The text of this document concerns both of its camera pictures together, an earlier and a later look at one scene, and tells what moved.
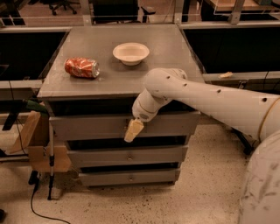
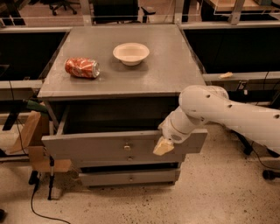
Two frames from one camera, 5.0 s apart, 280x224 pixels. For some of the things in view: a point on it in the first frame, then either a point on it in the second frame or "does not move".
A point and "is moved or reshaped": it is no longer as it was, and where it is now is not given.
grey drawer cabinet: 89,90 does not move
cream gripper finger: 135,128 -> 163,146
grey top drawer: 115,125 is moved or reshaped
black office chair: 53,4 does not move
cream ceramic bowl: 130,53 does not move
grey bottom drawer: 129,178 does not move
